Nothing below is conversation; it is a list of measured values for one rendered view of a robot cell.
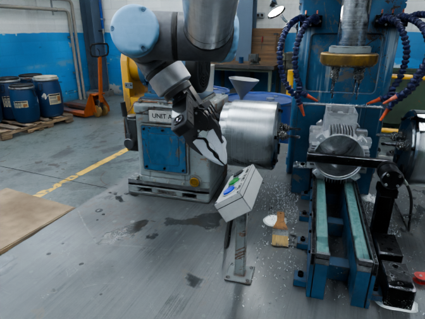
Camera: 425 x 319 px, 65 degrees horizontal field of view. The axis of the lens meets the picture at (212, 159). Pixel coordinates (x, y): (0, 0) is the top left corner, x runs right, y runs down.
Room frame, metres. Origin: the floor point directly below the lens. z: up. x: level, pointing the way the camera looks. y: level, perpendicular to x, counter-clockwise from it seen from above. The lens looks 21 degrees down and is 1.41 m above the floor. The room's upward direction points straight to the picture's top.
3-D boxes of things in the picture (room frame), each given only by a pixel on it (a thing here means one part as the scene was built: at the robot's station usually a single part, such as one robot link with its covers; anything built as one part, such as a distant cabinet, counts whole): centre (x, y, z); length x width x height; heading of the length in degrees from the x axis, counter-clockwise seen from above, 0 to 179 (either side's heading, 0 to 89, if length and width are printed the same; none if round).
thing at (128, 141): (1.22, 0.30, 1.07); 0.08 x 0.07 x 0.20; 164
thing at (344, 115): (1.16, -0.45, 1.11); 0.12 x 0.11 x 0.07; 164
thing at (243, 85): (2.68, -0.25, 0.93); 0.25 x 0.24 x 0.25; 158
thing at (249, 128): (1.22, -0.10, 1.04); 0.37 x 0.25 x 0.25; 74
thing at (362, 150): (1.12, -0.44, 1.02); 0.20 x 0.19 x 0.19; 164
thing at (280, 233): (0.93, -0.22, 0.80); 0.21 x 0.05 x 0.01; 169
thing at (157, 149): (1.28, 0.13, 0.99); 0.35 x 0.31 x 0.37; 74
